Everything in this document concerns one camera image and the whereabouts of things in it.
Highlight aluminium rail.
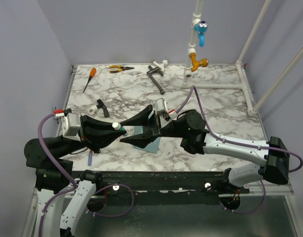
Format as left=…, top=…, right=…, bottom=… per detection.
left=33, top=175, right=294, bottom=198

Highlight white PVC coupling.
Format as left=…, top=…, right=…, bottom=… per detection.
left=87, top=105, right=98, bottom=115

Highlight blue tap valve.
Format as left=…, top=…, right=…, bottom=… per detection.
left=194, top=21, right=208, bottom=47

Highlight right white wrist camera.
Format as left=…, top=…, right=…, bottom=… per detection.
left=154, top=98, right=178, bottom=121

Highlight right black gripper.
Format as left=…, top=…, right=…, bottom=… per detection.
left=120, top=106, right=186, bottom=150

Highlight yellow handled pliers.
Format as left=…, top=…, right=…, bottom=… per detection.
left=109, top=65, right=135, bottom=74

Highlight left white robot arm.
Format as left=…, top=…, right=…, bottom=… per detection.
left=24, top=110, right=126, bottom=237

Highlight orange handled screwdriver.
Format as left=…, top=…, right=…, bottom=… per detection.
left=83, top=68, right=97, bottom=93

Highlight orange tap valve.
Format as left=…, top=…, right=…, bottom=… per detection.
left=189, top=53, right=209, bottom=72

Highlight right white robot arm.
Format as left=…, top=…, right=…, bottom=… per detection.
left=121, top=105, right=289, bottom=194

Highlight teal paper envelope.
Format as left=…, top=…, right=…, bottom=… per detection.
left=134, top=126, right=160, bottom=154

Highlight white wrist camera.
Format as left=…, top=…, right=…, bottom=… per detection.
left=154, top=98, right=178, bottom=121
left=54, top=108, right=81, bottom=142

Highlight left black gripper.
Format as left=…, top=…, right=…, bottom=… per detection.
left=59, top=112, right=127, bottom=157

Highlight dark metal crank handle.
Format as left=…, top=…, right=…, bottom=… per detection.
left=147, top=66, right=165, bottom=95

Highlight black T-shaped tool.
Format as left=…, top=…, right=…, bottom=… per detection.
left=96, top=99, right=110, bottom=118

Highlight white PVC pipe frame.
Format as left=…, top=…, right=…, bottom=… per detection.
left=182, top=0, right=303, bottom=117

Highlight white pipe fitting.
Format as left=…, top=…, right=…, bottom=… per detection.
left=152, top=59, right=168, bottom=71

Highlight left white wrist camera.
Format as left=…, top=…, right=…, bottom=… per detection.
left=54, top=108, right=81, bottom=142

